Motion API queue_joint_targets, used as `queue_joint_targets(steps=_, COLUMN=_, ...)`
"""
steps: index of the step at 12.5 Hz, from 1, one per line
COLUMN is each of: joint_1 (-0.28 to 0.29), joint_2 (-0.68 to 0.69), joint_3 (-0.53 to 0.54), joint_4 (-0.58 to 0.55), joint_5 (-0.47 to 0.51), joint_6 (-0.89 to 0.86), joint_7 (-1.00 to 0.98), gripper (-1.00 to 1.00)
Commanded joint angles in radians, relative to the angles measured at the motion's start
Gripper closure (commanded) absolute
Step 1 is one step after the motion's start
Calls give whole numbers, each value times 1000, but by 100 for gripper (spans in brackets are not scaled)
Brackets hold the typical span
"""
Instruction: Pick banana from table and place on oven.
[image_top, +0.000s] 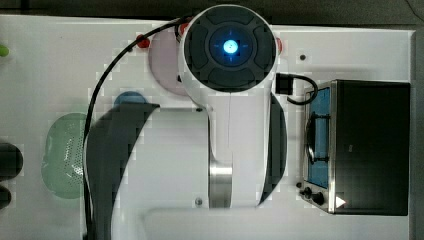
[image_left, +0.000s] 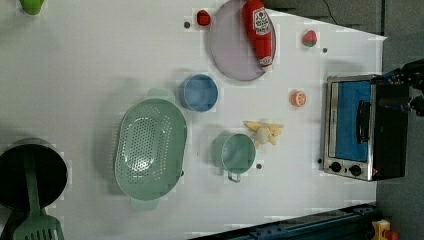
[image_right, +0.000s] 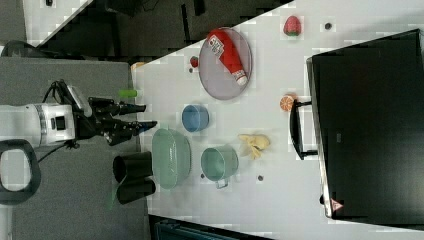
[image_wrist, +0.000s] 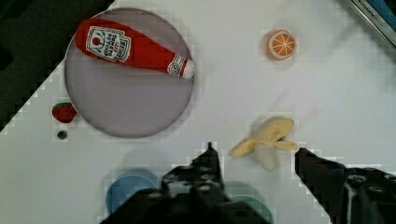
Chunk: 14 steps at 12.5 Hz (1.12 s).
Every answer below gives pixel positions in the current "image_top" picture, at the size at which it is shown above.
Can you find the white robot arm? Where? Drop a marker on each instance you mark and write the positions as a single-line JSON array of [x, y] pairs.
[[225, 151]]

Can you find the black toaster oven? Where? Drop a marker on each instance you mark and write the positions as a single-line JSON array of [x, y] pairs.
[[356, 148]]

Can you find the pink round plate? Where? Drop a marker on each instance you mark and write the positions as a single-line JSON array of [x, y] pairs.
[[163, 62]]

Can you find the small red toy fruit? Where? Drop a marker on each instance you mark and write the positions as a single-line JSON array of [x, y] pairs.
[[142, 41]]

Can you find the red toy strawberry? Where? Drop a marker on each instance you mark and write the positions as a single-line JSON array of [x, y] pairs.
[[279, 45]]

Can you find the green perforated colander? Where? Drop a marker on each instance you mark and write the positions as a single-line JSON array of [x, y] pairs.
[[62, 170]]

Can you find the black pot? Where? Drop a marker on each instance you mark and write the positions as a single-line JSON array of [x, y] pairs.
[[11, 161]]

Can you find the green toy vegetable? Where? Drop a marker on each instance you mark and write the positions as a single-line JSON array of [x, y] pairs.
[[4, 51]]

